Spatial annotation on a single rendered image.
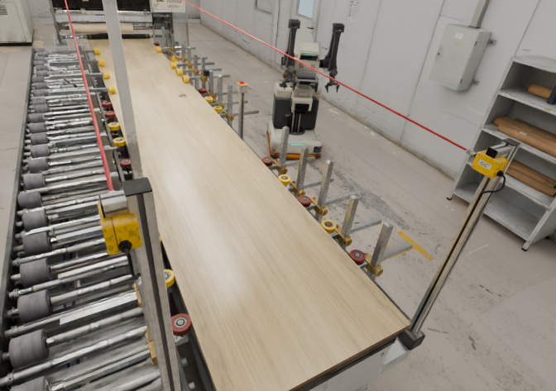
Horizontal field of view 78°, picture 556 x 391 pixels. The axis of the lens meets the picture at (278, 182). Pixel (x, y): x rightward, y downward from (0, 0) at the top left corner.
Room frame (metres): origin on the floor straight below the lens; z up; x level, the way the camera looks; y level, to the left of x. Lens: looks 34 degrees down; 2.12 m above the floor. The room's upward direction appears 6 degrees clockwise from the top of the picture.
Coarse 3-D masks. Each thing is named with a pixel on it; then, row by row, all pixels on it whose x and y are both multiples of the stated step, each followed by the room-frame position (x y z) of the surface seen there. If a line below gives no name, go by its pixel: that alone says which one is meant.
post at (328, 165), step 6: (330, 162) 1.68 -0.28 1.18; (324, 168) 1.70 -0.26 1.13; (330, 168) 1.68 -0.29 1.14; (324, 174) 1.69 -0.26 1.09; (330, 174) 1.69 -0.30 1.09; (324, 180) 1.68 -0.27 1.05; (324, 186) 1.67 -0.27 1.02; (324, 192) 1.68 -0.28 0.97; (324, 198) 1.68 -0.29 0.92; (318, 204) 1.69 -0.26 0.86; (324, 204) 1.69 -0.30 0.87; (318, 216) 1.68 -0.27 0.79
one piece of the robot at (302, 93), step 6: (294, 60) 3.73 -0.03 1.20; (300, 60) 3.72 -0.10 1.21; (306, 60) 3.73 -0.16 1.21; (312, 60) 3.74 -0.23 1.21; (318, 60) 3.76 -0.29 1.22; (300, 66) 3.73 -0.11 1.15; (306, 66) 3.74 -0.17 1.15; (312, 66) 3.75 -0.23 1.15; (318, 66) 3.76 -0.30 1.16; (300, 84) 3.76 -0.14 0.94; (306, 84) 3.77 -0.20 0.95; (294, 90) 3.73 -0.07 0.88; (300, 90) 3.74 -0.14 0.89; (306, 90) 3.75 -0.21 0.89; (312, 90) 3.77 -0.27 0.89; (294, 96) 3.73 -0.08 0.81; (300, 96) 3.75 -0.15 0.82; (306, 96) 3.75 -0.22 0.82; (294, 102) 3.69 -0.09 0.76; (300, 102) 3.70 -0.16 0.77; (306, 102) 3.71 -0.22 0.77; (294, 108) 3.71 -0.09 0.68
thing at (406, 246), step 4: (404, 244) 1.46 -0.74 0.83; (408, 244) 1.46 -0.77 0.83; (392, 248) 1.41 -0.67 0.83; (396, 248) 1.42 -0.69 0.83; (400, 248) 1.42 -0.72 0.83; (404, 248) 1.42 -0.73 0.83; (408, 248) 1.44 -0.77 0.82; (384, 252) 1.37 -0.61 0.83; (388, 252) 1.38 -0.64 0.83; (392, 252) 1.38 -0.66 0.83; (396, 252) 1.39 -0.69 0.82; (400, 252) 1.41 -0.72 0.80; (384, 256) 1.34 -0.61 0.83; (388, 256) 1.36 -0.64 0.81; (364, 264) 1.27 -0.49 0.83; (360, 268) 1.26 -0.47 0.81
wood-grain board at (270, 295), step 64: (128, 64) 3.96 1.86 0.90; (192, 128) 2.48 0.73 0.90; (192, 192) 1.64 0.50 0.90; (256, 192) 1.71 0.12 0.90; (192, 256) 1.13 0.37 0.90; (256, 256) 1.17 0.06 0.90; (320, 256) 1.22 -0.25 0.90; (192, 320) 0.80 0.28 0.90; (256, 320) 0.83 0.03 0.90; (320, 320) 0.86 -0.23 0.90; (384, 320) 0.89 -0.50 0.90; (256, 384) 0.59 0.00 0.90
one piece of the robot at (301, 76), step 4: (296, 72) 3.70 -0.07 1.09; (300, 72) 3.71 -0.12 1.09; (304, 72) 3.71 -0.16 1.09; (308, 72) 3.72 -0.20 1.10; (312, 72) 3.73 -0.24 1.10; (316, 72) 3.74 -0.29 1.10; (296, 76) 3.70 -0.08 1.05; (300, 76) 3.71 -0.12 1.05; (304, 76) 3.72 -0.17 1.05; (308, 76) 3.72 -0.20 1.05; (312, 76) 3.73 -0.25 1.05; (296, 80) 3.61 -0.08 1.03; (300, 80) 3.62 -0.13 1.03; (304, 80) 3.63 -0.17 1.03; (308, 80) 3.63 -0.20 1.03; (312, 80) 3.64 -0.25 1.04; (316, 80) 3.65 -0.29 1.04; (308, 84) 3.74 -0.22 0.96; (316, 84) 3.72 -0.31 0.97; (292, 88) 3.71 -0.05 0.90; (316, 88) 3.69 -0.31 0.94; (316, 92) 3.69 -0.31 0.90
